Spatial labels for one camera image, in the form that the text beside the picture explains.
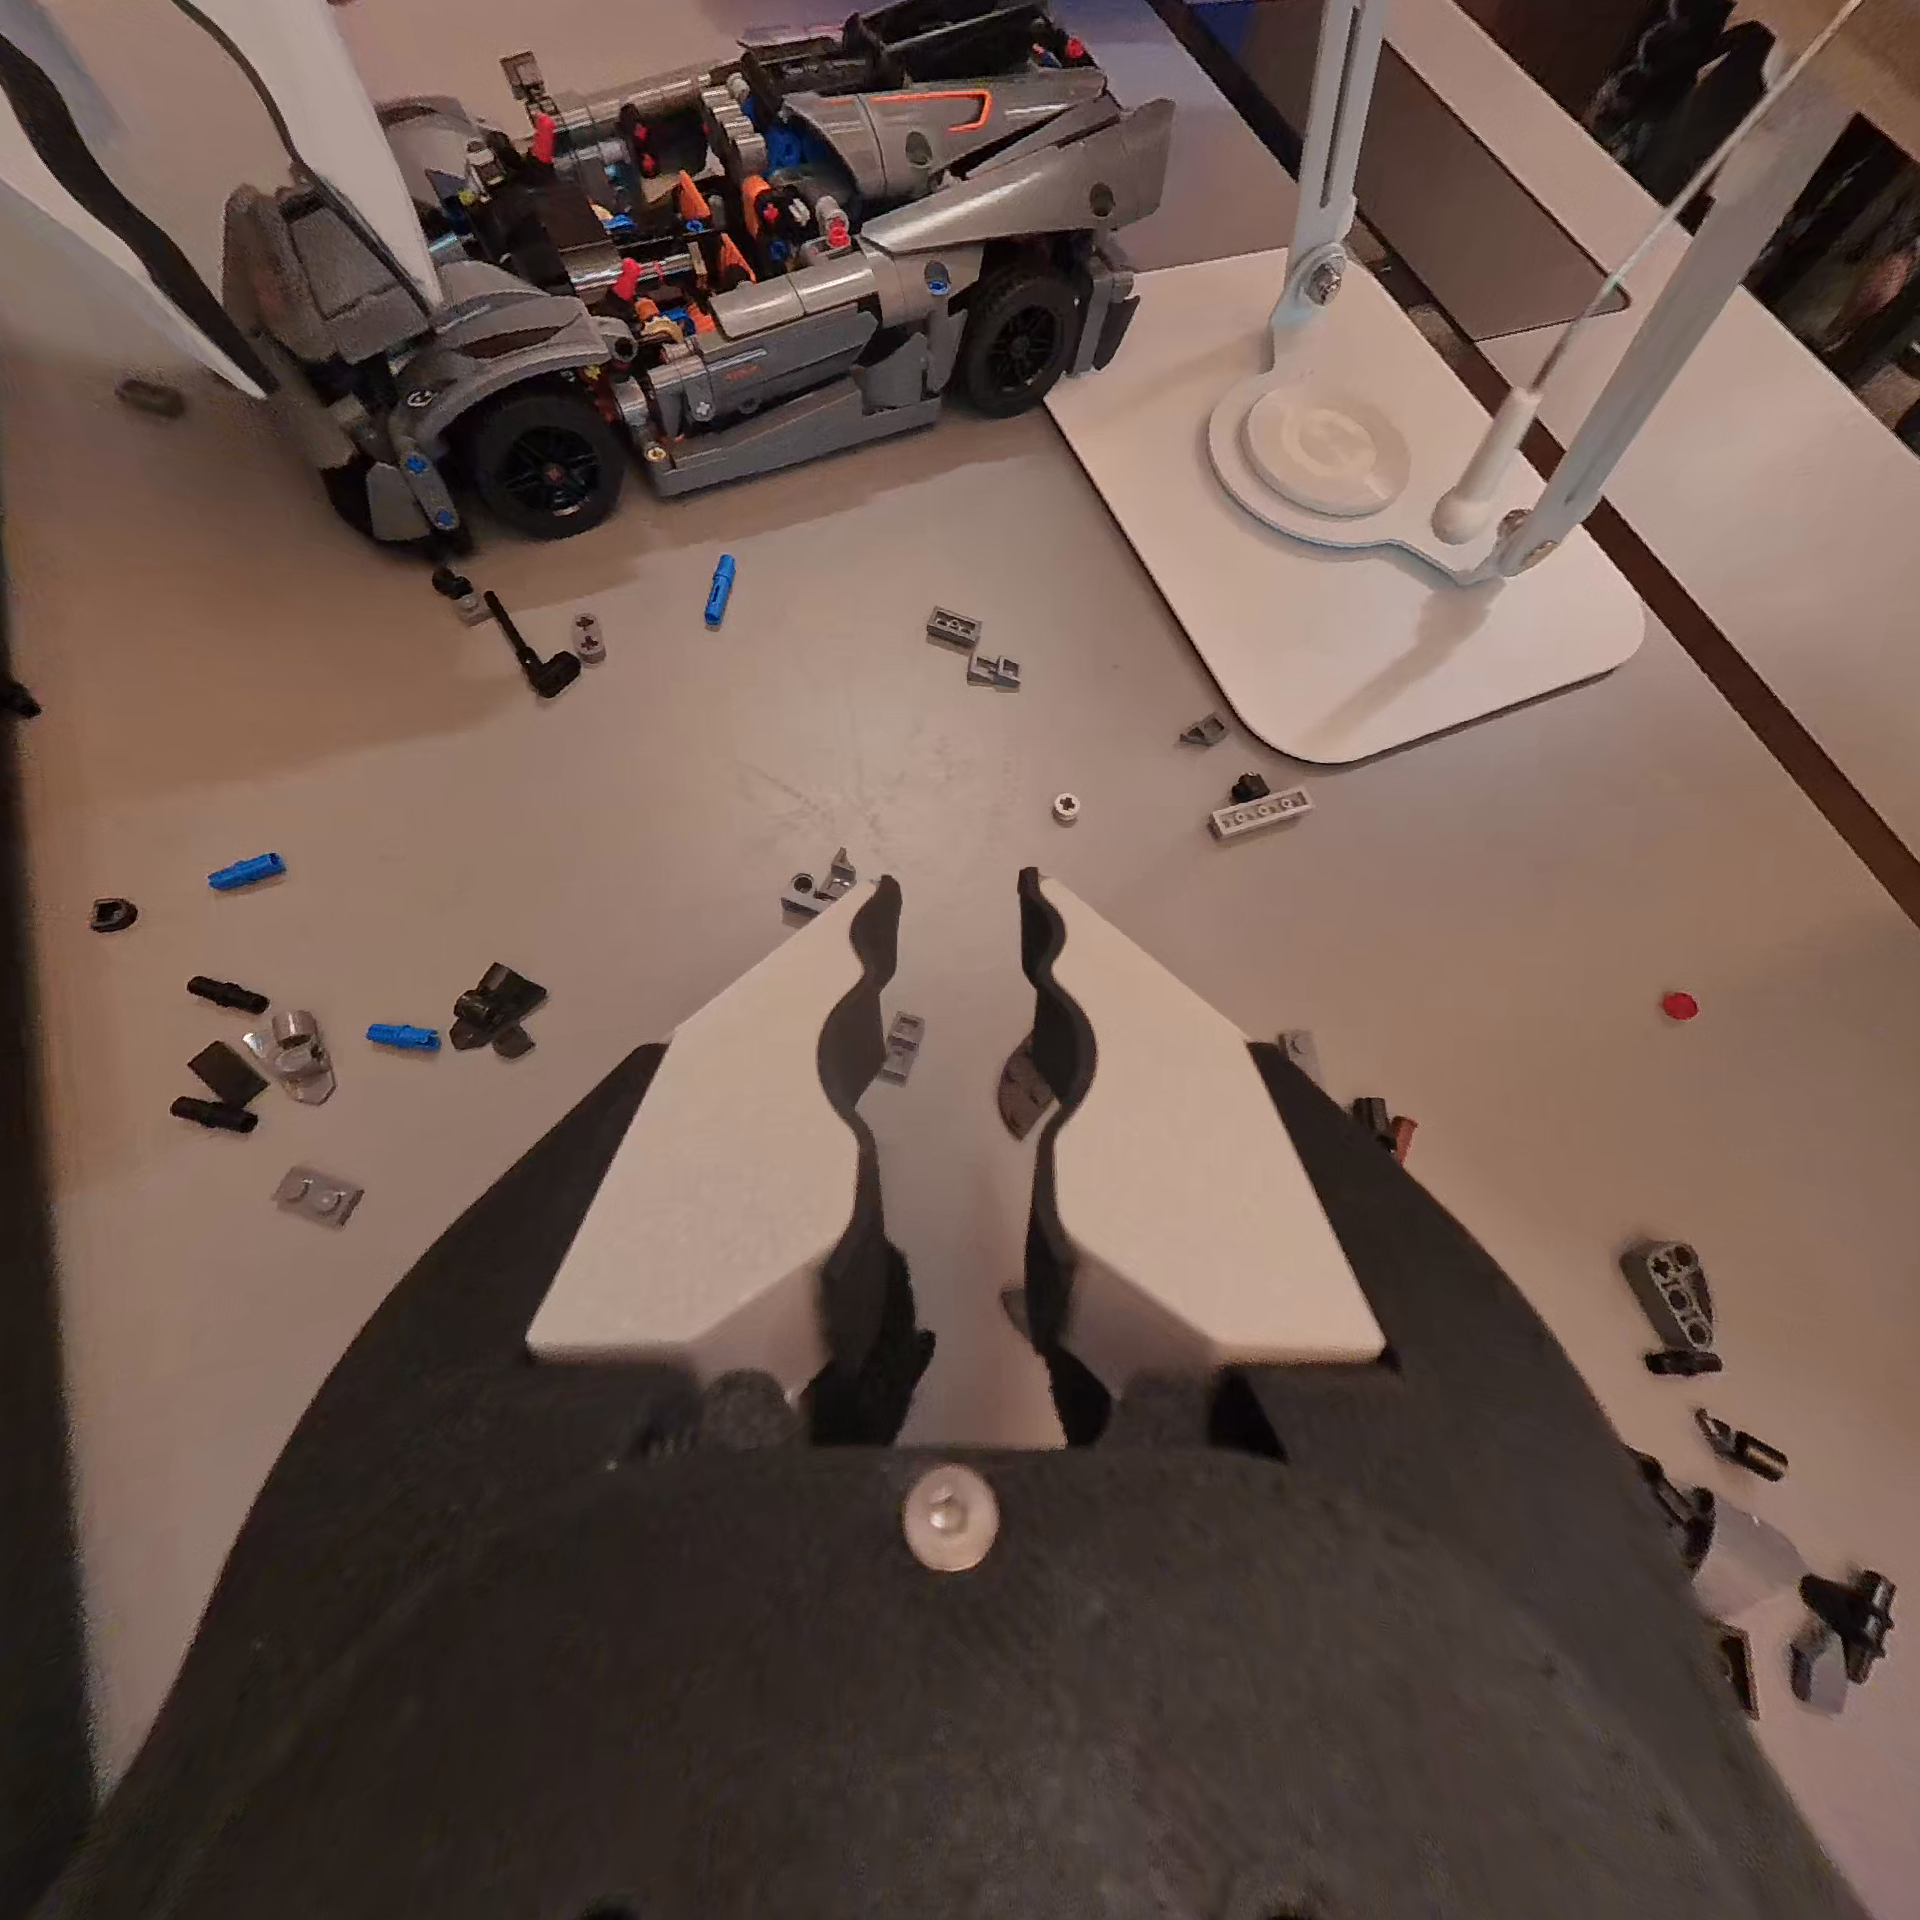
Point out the blue lego pin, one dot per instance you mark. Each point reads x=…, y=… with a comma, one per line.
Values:
x=718, y=589
x=249, y=867
x=408, y=1037

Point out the white rounded board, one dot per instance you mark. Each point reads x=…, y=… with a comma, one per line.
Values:
x=1350, y=659

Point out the grey two-stud lego plate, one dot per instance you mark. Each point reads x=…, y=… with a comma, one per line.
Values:
x=321, y=1197

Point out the dark grey long lego plate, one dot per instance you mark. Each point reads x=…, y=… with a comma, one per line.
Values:
x=1294, y=1052

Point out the light grey long lego plate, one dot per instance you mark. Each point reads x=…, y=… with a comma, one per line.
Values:
x=1259, y=814

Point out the dark brown lego piece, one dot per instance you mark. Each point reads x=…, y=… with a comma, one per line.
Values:
x=1739, y=1665

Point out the grey lego clip plate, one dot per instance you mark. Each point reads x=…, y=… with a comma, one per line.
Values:
x=838, y=873

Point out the grey curved lego panel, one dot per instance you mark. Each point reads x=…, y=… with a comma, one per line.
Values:
x=1747, y=1550

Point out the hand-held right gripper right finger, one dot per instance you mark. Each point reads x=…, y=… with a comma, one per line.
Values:
x=1215, y=1199

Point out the grey lego piece with cross hole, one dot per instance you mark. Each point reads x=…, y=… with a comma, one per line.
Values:
x=588, y=635

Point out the black and brown lego connector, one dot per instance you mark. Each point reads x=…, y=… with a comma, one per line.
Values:
x=1383, y=1121

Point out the black lego connector with blue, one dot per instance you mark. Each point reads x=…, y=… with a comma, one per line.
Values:
x=497, y=1001

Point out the dark inset desk panel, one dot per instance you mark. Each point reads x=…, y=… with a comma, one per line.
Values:
x=1442, y=180

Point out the light grey lego bracket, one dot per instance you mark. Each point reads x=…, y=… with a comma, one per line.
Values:
x=1204, y=730

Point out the grey lego beam with holes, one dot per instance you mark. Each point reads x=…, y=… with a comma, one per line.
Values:
x=1666, y=1291

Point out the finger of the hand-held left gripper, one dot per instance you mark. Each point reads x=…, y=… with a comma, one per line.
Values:
x=86, y=242
x=337, y=124

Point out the black lego cross connector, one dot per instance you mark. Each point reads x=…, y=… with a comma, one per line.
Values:
x=1855, y=1615

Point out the dark grey lego bracket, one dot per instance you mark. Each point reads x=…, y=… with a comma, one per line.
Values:
x=948, y=625
x=902, y=1046
x=991, y=671

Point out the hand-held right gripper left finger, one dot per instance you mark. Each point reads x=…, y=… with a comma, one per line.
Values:
x=704, y=1199

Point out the grey lego sports car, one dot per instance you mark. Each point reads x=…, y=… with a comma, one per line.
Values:
x=781, y=314

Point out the black lego pin connector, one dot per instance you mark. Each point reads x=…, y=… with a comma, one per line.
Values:
x=1739, y=1445

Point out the dark grey lego slope tile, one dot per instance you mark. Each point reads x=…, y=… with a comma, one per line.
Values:
x=224, y=1070

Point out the small black rounded lego piece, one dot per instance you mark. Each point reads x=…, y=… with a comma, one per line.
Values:
x=112, y=916

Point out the grey metal stand pole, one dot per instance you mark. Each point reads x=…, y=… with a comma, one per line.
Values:
x=1682, y=314
x=1334, y=124

